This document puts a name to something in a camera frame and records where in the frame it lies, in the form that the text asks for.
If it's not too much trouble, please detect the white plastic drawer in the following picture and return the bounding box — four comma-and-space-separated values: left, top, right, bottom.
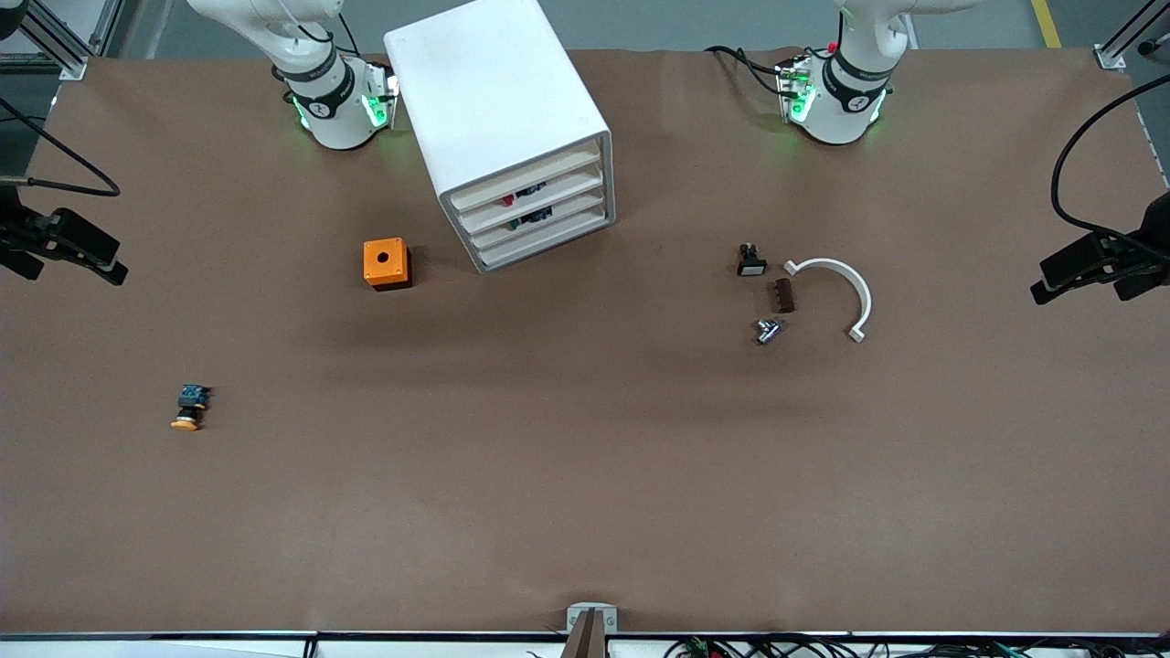
466, 192, 608, 252
457, 172, 605, 233
473, 212, 611, 270
451, 151, 604, 213

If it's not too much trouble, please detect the yellow push button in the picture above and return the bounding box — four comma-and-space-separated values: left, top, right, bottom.
170, 385, 213, 431

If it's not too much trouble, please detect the white drawer cabinet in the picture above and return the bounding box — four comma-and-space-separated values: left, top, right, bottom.
384, 0, 616, 275

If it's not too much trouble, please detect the orange box with hole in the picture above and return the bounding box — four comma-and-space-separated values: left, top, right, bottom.
363, 238, 413, 292

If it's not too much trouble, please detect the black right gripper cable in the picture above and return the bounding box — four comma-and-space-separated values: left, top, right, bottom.
0, 97, 122, 198

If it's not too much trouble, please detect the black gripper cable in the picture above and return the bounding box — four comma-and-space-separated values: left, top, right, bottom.
1050, 76, 1170, 240
0, 97, 122, 198

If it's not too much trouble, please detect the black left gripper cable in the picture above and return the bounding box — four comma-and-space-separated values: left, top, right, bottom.
1050, 76, 1170, 240

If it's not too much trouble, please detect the aluminium frame profile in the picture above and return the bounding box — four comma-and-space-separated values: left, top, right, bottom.
16, 0, 125, 81
1094, 0, 1170, 72

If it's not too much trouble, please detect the white curved plastic bracket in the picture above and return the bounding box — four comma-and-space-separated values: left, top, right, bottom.
784, 258, 873, 344

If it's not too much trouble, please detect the white table edge rail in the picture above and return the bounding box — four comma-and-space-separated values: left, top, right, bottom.
0, 632, 1170, 658

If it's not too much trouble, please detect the black left arm base cable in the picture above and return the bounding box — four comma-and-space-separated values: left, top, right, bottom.
706, 44, 789, 97

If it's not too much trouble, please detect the tangled black cable bundle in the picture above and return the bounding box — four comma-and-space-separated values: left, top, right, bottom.
663, 633, 1170, 658

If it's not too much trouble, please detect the grey metal mounting bracket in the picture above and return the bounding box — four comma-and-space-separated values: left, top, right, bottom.
566, 602, 619, 635

